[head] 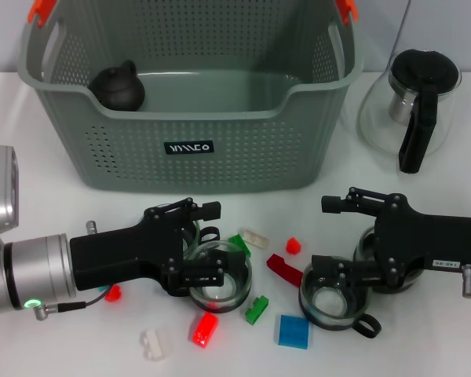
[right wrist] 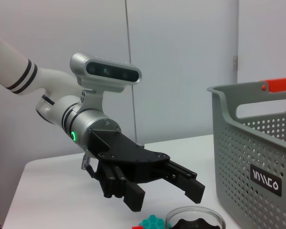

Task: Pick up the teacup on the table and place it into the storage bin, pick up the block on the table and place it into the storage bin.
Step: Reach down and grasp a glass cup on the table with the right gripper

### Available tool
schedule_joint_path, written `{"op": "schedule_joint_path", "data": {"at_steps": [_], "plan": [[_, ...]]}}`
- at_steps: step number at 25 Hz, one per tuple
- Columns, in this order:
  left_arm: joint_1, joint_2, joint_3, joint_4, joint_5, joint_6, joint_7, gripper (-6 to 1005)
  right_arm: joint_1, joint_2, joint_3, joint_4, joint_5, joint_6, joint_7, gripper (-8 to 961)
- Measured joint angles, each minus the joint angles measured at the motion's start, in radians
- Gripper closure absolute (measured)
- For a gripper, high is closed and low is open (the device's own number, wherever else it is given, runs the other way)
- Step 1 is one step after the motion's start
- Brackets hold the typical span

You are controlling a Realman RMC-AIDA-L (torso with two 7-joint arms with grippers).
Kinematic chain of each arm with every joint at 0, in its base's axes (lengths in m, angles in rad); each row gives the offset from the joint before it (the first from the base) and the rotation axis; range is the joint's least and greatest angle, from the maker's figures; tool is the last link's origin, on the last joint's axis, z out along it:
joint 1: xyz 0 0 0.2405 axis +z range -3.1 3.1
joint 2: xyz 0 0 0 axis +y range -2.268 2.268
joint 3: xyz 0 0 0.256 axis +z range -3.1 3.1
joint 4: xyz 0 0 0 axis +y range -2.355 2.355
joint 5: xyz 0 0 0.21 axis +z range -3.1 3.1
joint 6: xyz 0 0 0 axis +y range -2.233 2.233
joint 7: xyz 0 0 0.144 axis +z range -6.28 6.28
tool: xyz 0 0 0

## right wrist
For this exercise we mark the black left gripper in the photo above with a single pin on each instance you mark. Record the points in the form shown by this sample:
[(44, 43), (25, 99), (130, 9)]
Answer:
[(124, 150)]

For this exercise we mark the glass teacup with black base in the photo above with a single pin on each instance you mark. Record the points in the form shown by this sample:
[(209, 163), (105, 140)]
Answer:
[(195, 221)]

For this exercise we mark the white and silver left robot arm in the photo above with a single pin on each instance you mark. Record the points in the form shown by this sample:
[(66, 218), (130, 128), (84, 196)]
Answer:
[(14, 69)]

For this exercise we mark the teal building block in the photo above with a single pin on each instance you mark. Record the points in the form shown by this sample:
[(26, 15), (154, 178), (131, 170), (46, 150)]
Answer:
[(152, 221)]

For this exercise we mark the small red building block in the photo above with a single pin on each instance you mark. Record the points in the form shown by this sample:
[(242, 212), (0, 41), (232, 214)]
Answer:
[(138, 227)]

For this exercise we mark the grey perforated storage bin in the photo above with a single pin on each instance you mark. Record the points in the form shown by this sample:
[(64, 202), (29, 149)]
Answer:
[(233, 162)]

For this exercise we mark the silver plug on left gripper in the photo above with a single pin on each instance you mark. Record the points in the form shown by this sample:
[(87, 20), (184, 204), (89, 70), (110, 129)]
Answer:
[(141, 144)]

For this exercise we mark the grey metal door hinge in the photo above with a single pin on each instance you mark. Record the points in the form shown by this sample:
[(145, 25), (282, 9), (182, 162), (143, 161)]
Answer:
[(235, 62)]

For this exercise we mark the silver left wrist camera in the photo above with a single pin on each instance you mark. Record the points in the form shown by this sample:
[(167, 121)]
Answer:
[(81, 64)]

